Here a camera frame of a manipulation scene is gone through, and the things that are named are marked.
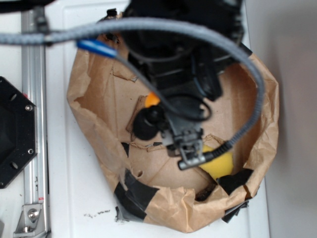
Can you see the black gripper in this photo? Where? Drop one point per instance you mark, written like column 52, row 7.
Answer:
column 186, row 78

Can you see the yellow rubber duck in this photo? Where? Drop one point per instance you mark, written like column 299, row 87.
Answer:
column 151, row 100

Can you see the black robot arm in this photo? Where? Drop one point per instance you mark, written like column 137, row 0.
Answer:
column 83, row 37

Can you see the brown wood piece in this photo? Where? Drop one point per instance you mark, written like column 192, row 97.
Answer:
column 139, row 105

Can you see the yellow sponge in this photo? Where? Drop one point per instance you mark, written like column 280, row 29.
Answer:
column 219, row 167

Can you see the brown paper bag bin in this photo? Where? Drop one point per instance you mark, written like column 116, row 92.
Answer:
column 148, row 184

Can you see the dark bark piece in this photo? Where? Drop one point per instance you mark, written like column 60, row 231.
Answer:
column 205, row 193

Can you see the white tray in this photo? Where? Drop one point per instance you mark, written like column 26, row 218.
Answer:
column 81, row 202

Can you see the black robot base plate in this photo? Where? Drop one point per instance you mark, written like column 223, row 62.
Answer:
column 18, row 143

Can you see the aluminium extrusion rail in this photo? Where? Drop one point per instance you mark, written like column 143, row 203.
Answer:
column 36, row 173

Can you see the metal corner bracket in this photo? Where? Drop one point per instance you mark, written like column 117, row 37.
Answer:
column 31, row 223

